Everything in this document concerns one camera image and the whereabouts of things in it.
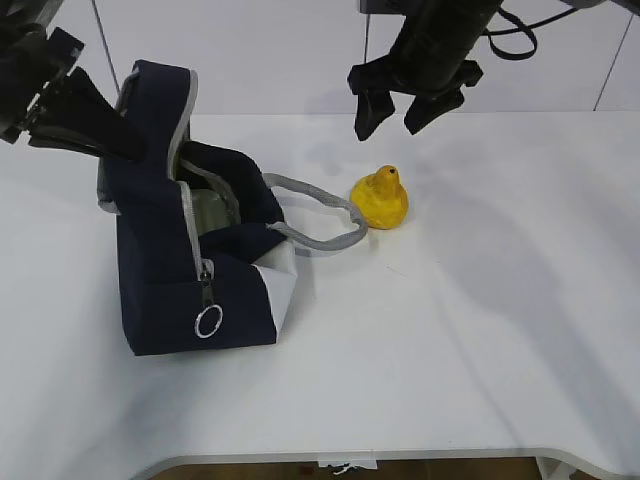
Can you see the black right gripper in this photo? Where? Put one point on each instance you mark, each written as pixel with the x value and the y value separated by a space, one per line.
pixel 426 76

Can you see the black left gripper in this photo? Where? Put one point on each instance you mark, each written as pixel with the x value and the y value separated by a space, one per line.
pixel 73 114

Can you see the yellow pear-shaped fruit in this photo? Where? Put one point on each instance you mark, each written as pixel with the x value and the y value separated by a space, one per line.
pixel 381 198

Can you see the green lidded glass container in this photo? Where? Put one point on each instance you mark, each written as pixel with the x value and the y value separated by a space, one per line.
pixel 208 201

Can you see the navy blue lunch bag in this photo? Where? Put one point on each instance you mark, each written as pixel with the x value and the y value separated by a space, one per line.
pixel 181 292

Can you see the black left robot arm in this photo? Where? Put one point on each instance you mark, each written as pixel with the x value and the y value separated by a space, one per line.
pixel 33 12

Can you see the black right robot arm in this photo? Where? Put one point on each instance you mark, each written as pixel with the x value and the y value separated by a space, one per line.
pixel 442 29

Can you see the white tape piece under table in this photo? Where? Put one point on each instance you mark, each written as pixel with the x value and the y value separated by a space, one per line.
pixel 346 463

